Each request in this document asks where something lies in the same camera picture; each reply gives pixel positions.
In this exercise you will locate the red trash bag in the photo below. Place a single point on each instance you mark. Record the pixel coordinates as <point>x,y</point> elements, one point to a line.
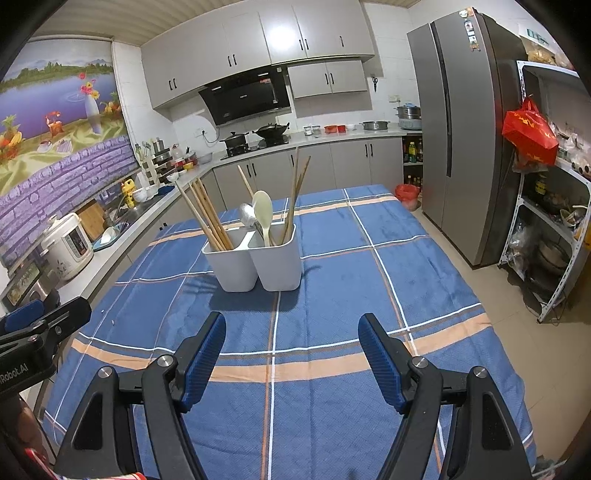
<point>407,193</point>

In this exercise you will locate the black range hood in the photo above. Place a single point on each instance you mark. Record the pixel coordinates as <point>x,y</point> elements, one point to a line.
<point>247,97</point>

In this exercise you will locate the large pale bowl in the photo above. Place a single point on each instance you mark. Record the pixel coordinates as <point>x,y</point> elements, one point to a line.
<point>204,158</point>

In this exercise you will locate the white two-compartment utensil holder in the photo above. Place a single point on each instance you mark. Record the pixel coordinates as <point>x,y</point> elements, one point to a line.
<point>277,267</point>

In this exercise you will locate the black lidded pot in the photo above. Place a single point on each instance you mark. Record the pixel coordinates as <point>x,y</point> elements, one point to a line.
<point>234,138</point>

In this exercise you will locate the red bowl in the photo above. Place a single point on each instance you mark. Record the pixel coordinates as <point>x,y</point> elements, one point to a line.
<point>187,164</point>

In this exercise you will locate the clear plastic bag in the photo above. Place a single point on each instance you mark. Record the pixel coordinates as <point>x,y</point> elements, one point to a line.
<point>519,244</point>

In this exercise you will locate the strip of fridge magnets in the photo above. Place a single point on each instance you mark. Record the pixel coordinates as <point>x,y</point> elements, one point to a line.
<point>470,30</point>

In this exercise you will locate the stack of white bowls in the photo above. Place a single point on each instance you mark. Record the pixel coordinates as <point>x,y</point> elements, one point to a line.
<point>141,196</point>

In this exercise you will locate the white plate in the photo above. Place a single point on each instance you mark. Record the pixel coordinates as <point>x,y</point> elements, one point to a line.
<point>107,236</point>

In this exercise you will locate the white rice cooker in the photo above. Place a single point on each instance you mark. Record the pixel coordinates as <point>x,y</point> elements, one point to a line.
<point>64,249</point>

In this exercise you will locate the steel tiered steamer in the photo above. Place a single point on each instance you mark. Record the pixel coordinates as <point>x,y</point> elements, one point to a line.
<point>408,117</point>

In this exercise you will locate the grey two-door refrigerator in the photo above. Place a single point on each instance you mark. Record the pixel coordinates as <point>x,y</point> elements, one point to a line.
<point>461,138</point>

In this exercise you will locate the dark sauce bottle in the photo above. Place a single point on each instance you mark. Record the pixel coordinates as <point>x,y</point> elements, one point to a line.
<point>540,184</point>

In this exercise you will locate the grey upper wall cabinets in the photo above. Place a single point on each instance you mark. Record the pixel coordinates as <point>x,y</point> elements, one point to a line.
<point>258,41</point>

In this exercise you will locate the black wok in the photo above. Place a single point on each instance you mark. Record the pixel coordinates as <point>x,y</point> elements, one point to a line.
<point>272,130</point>

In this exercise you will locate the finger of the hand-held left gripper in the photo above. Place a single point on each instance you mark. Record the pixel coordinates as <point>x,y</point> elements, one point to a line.
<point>21,316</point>
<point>60,323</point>

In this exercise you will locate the small grey wall cabinet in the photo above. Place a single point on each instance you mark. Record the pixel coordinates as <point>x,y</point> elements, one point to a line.
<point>330,78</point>

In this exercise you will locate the metal spoon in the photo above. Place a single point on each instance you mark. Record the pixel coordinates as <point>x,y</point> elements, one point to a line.
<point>247,214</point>

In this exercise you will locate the black gas stove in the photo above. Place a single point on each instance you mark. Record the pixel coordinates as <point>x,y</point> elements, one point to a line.
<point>254,147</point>

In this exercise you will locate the blue dish drain tray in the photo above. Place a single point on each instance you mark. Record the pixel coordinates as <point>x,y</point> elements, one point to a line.
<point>111,243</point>

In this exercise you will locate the beige tiered dish rack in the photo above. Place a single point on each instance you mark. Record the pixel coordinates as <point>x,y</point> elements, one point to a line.
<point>154,164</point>

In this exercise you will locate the white metal shelf rack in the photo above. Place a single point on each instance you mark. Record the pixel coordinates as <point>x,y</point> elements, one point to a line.
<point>521,83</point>

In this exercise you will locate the clear lidded containers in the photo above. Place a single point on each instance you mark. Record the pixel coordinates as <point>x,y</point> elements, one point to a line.
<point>311,130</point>

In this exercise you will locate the silver toaster oven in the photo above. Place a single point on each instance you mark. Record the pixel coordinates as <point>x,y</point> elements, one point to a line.
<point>23,281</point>

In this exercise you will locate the cluster of condiment bottles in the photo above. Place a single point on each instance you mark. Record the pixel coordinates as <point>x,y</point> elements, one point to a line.
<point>412,152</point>

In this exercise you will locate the ceramic bowl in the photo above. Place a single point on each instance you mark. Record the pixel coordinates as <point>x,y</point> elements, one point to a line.
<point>570,217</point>

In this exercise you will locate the steel pan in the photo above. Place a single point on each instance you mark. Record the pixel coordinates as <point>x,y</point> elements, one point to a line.
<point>551,258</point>

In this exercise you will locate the steel faucet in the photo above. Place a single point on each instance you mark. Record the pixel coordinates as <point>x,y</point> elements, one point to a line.
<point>121,203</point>

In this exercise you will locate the long wooden chopstick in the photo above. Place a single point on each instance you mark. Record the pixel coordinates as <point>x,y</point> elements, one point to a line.
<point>294,194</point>
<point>244,181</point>
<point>303,182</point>

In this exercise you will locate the grey kitchen base cabinets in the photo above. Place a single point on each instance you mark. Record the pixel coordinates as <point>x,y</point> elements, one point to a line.
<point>351,161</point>

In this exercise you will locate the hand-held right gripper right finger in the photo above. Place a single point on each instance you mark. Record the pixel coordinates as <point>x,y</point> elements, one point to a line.
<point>381,364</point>

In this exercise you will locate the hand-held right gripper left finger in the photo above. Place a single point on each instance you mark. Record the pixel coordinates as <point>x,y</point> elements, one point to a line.
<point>203,364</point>

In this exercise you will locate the printed landscape wall poster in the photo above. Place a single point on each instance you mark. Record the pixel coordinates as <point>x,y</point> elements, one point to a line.
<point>55,115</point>

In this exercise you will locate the bundle of wooden chopsticks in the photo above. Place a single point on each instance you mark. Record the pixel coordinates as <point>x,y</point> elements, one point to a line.
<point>207,221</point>

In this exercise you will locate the blue plaid tablecloth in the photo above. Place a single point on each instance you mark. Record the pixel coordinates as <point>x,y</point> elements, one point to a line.
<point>346,277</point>

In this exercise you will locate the cream rice spoon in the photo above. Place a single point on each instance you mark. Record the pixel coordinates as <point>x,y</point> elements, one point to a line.
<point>262,205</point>

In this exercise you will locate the steel kitchen sink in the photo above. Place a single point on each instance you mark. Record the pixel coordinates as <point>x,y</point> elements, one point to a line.
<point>127,216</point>

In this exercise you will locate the red hanging plastic bag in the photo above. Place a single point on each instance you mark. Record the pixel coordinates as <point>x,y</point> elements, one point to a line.
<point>528,134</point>

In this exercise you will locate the boxes with green print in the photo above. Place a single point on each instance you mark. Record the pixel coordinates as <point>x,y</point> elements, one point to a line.
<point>540,41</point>

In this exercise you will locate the wooden cutting board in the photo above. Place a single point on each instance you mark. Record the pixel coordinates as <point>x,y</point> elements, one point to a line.
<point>90,221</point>

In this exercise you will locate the dark blue cloth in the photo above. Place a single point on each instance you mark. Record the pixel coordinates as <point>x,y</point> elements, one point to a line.
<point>164,188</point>

